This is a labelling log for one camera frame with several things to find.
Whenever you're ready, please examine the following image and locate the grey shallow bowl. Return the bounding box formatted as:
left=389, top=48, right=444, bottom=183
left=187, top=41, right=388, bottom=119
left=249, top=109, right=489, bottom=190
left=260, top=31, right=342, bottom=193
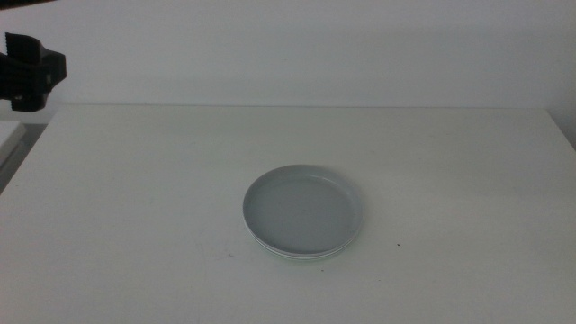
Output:
left=242, top=164, right=365, bottom=255

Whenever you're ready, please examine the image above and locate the white shallow bowl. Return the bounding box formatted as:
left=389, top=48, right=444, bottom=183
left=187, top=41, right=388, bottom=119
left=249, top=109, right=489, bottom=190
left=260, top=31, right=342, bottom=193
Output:
left=244, top=222, right=362, bottom=260

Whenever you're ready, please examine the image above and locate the pale green shallow bowl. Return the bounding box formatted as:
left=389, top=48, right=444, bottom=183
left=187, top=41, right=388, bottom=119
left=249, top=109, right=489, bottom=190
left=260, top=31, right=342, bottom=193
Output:
left=258, top=245, right=357, bottom=263

